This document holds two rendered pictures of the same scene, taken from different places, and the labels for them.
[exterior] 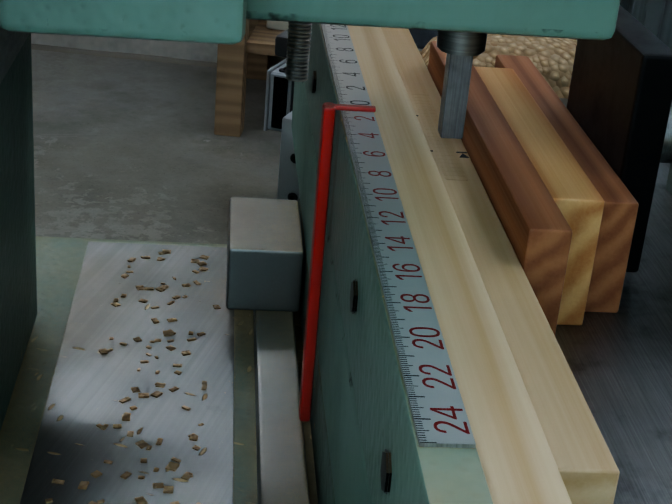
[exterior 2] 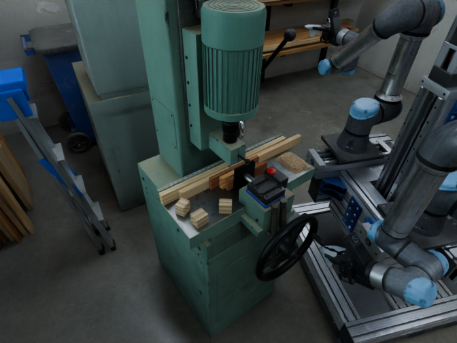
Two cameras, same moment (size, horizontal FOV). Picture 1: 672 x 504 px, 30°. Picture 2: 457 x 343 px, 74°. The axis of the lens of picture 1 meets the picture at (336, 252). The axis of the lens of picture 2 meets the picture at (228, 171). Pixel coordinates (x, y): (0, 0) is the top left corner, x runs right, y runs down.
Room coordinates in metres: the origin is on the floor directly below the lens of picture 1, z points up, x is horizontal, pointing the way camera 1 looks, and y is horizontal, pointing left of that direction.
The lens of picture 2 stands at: (0.00, -0.80, 1.70)
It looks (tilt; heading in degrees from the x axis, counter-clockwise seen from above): 41 degrees down; 58
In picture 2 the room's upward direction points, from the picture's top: 1 degrees clockwise
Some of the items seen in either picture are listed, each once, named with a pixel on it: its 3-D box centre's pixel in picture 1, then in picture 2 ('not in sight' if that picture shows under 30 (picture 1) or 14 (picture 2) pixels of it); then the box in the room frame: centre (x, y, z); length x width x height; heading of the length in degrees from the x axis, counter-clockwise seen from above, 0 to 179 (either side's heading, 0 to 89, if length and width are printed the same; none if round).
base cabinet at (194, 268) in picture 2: not in sight; (213, 240); (0.46, 0.08, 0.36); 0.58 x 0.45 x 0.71; 96
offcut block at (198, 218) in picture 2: not in sight; (199, 218); (0.28, -0.19, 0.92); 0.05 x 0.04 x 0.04; 10
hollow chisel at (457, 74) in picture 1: (457, 74); not in sight; (0.48, -0.04, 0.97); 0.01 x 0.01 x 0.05; 6
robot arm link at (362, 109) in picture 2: not in sight; (363, 115); (1.18, -0.07, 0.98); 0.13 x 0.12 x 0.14; 177
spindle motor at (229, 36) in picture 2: not in sight; (232, 62); (0.48, -0.04, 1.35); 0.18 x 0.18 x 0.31
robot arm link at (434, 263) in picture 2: not in sight; (421, 264); (0.76, -0.67, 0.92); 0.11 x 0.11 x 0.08; 4
